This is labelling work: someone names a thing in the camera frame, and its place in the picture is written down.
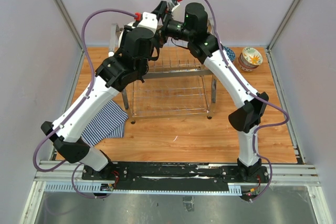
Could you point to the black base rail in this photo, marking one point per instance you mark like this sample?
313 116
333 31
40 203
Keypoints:
158 176

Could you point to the orange green leaf bowl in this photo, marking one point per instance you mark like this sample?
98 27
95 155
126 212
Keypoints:
252 56

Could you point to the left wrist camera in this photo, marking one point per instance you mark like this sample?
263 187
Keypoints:
148 21

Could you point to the pink floral bowl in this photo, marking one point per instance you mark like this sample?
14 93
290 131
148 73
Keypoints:
246 65

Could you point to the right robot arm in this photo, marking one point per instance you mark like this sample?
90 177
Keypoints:
207 48

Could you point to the red diamond pattern bowl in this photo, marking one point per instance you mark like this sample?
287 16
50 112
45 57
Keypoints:
230 53

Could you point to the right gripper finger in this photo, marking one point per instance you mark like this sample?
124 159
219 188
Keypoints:
161 38
160 10

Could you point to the white scalloped bowl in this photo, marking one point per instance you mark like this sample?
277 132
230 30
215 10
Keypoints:
120 38

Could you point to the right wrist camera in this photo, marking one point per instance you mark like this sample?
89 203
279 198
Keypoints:
173 5

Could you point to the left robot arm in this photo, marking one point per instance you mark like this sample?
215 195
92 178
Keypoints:
127 65

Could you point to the blue white striped cloth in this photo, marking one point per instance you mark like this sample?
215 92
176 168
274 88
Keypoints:
109 122

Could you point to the grey leaf pattern bowl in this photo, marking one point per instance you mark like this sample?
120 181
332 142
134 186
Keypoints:
242 59

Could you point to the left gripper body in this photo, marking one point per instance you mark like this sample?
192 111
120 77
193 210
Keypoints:
127 30

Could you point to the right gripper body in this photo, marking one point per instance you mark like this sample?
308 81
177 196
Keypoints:
177 29

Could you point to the steel two-tier dish rack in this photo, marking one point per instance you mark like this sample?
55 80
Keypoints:
175 85

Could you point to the black diamond pattern bowl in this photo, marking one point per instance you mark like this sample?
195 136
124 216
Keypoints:
247 68

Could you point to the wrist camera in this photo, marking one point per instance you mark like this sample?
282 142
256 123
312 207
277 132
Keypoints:
173 5
148 21

